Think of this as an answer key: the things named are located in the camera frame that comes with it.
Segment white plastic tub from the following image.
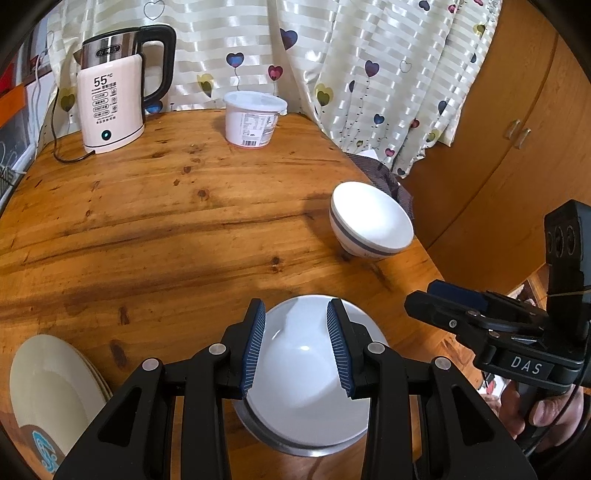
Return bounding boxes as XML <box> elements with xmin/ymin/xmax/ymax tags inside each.
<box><xmin>223</xmin><ymin>90</ymin><xmax>288</xmax><ymax>149</ymax></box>

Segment wooden cabinet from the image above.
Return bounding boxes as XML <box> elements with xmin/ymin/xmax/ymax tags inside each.
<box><xmin>402</xmin><ymin>0</ymin><xmax>591</xmax><ymax>296</ymax></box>

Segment orange lidded box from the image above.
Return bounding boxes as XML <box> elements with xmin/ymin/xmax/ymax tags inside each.
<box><xmin>0</xmin><ymin>60</ymin><xmax>29</xmax><ymax>134</ymax></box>

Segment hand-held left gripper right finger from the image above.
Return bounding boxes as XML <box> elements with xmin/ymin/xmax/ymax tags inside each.
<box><xmin>326</xmin><ymin>298</ymin><xmax>534</xmax><ymax>480</ymax></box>

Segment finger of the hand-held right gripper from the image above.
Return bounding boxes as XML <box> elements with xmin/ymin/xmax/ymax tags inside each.
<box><xmin>405</xmin><ymin>290</ymin><xmax>542</xmax><ymax>352</ymax></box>
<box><xmin>427</xmin><ymin>279</ymin><xmax>549</xmax><ymax>325</ymax></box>

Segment heart print curtain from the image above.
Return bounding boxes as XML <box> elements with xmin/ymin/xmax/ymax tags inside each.
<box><xmin>28</xmin><ymin>0</ymin><xmax>504</xmax><ymax>178</ymax></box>

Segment person's right hand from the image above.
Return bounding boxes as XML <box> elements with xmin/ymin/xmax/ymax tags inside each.
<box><xmin>501</xmin><ymin>384</ymin><xmax>585</xmax><ymax>446</ymax></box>

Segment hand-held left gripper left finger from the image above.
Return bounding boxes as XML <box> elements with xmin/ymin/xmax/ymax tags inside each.
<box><xmin>53</xmin><ymin>298</ymin><xmax>267</xmax><ymax>480</ymax></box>

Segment white electric kettle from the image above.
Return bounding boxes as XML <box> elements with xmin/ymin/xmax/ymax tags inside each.
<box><xmin>74</xmin><ymin>24</ymin><xmax>177</xmax><ymax>154</ymax></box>

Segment white ceramic bowl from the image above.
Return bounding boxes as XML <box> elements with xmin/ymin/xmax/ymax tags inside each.
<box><xmin>240</xmin><ymin>294</ymin><xmax>389</xmax><ymax>450</ymax></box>

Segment black kettle cable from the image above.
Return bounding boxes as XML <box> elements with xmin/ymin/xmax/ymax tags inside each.
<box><xmin>50</xmin><ymin>91</ymin><xmax>96</xmax><ymax>164</ymax></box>

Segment white bowl with blue stripe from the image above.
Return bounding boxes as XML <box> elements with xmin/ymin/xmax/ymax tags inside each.
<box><xmin>329</xmin><ymin>182</ymin><xmax>415</xmax><ymax>263</ymax></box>

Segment dark patterned cloth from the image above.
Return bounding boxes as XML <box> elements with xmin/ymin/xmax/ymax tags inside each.
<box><xmin>346</xmin><ymin>149</ymin><xmax>415</xmax><ymax>219</ymax></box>

